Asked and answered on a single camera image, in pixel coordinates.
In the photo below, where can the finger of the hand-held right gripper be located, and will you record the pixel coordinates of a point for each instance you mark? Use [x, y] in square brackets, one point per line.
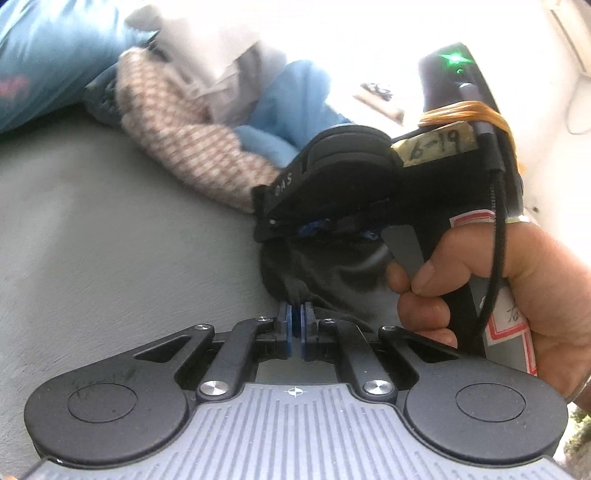
[316, 229]
[371, 235]

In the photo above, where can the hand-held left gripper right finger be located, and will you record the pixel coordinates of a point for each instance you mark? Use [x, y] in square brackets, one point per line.
[305, 323]

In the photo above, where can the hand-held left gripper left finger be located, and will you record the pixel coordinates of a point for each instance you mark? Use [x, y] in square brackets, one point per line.
[288, 323]

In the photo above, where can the black t-shirt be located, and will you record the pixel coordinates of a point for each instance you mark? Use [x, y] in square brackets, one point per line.
[332, 277]

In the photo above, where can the dark crumpled clothes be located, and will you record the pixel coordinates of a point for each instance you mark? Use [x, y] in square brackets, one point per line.
[376, 90]

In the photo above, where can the person's right hand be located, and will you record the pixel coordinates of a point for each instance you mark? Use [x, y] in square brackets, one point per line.
[549, 286]

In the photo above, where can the open cardboard box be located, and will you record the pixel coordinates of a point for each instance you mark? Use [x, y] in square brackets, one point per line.
[383, 110]

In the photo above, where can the light blue garment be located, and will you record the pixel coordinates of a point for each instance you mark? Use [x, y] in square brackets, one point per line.
[295, 106]

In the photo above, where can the checked beige garment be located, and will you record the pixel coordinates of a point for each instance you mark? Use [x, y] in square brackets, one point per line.
[184, 143]

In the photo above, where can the white shirt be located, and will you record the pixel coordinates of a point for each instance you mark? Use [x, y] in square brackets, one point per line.
[207, 46]

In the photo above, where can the dark blue knit cloth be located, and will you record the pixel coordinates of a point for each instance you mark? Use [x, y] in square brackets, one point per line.
[106, 104]

